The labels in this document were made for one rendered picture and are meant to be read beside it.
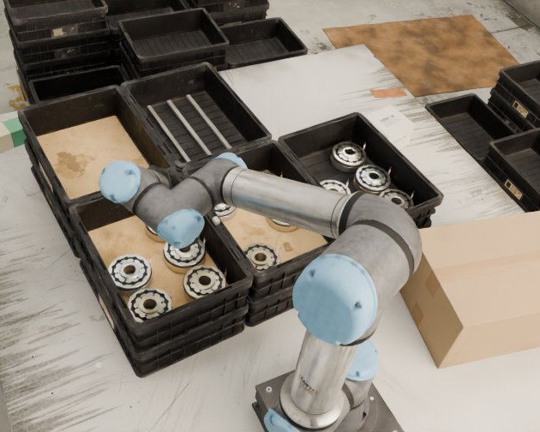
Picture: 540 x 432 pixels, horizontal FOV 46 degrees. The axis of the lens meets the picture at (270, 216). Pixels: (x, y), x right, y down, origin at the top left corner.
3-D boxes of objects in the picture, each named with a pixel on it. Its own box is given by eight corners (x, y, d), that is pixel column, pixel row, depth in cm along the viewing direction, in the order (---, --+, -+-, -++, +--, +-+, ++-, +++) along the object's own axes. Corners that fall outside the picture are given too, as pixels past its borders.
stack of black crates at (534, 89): (571, 163, 312) (605, 107, 287) (525, 177, 301) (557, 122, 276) (517, 113, 334) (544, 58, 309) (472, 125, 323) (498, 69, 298)
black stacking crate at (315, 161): (433, 226, 180) (445, 198, 172) (350, 263, 168) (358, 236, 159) (350, 141, 201) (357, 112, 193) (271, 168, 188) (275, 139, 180)
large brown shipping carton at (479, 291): (512, 255, 191) (540, 210, 176) (568, 340, 172) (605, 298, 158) (391, 275, 180) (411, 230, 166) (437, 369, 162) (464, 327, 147)
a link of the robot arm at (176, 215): (222, 200, 114) (177, 165, 117) (177, 234, 107) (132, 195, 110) (216, 225, 120) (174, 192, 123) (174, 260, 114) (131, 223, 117)
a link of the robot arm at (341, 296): (348, 420, 128) (425, 248, 88) (303, 477, 119) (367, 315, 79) (300, 383, 132) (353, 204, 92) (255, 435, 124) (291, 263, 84)
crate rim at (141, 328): (255, 285, 148) (256, 279, 146) (134, 338, 135) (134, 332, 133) (178, 175, 169) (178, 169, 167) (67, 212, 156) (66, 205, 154)
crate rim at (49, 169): (178, 175, 169) (178, 169, 167) (67, 212, 156) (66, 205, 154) (118, 90, 190) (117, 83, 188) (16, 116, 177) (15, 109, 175)
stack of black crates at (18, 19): (98, 57, 326) (89, -27, 293) (116, 92, 309) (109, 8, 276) (16, 71, 311) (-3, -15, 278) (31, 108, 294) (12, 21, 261)
